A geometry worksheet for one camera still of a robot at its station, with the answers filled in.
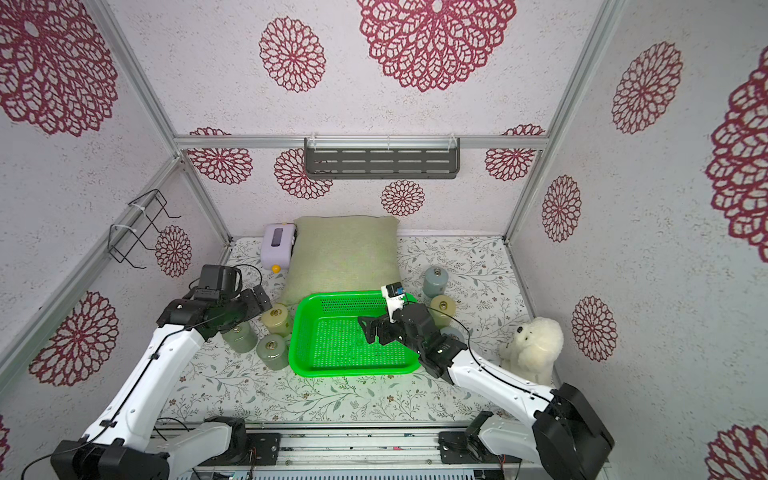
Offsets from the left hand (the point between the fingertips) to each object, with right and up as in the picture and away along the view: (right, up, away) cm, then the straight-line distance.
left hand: (255, 307), depth 79 cm
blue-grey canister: (+52, +6, +21) cm, 56 cm away
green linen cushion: (+20, +15, +21) cm, 33 cm away
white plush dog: (+70, -9, -8) cm, 71 cm away
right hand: (+30, -1, -1) cm, 30 cm away
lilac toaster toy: (-4, +18, +27) cm, 33 cm away
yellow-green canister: (+3, -5, +9) cm, 10 cm away
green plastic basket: (+16, -12, +14) cm, 24 cm away
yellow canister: (+53, 0, +11) cm, 54 cm away
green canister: (-7, -10, +6) cm, 13 cm away
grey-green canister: (+4, -12, +2) cm, 13 cm away
